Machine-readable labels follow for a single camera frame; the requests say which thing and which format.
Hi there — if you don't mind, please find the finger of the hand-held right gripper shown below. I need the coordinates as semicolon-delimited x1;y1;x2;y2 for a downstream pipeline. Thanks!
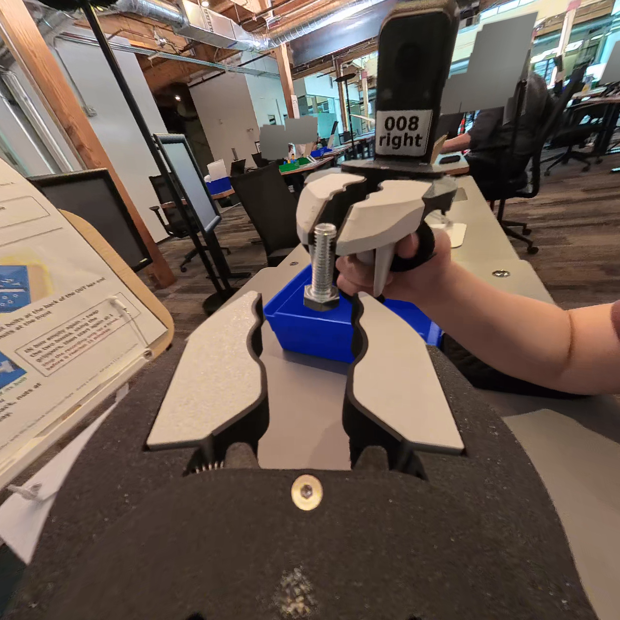
295;170;369;253
336;179;432;267

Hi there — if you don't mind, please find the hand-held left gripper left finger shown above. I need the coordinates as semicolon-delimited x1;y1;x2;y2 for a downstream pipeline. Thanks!
145;290;270;454

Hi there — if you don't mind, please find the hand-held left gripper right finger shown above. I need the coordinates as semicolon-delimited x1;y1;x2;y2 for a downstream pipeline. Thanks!
341;292;466;456

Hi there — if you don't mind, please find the silver hex bolt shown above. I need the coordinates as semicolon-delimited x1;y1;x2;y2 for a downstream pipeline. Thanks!
304;223;341;312

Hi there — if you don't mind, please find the person's right forearm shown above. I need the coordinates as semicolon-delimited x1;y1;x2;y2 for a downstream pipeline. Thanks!
426;257;620;395

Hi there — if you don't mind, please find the person's right hand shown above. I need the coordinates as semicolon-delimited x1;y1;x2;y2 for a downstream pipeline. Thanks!
336;232;456;323

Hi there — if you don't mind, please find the black office chair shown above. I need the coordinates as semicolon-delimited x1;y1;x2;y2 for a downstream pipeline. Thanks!
484;73;559;256
148;174;194;240
545;53;612;177
230;165;302;268

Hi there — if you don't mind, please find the white stand base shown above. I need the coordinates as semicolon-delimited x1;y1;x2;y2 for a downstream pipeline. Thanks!
426;213;468;249
0;383;130;566

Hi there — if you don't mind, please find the printed instruction sheet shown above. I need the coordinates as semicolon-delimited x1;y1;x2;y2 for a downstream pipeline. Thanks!
0;157;169;453

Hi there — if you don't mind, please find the light wooden board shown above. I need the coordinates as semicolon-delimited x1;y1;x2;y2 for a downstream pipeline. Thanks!
0;208;175;485

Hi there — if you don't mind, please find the black framed sign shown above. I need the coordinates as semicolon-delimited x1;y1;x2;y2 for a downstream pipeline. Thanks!
26;168;154;273

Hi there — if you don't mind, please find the black floor pole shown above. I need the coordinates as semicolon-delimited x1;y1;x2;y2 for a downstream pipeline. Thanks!
80;0;245;315

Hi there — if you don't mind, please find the brown wooden post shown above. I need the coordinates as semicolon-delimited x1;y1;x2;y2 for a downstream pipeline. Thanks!
274;44;299;122
0;0;176;290

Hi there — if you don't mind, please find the silver ventilation duct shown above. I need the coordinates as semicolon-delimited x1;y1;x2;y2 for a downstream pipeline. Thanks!
109;0;388;55

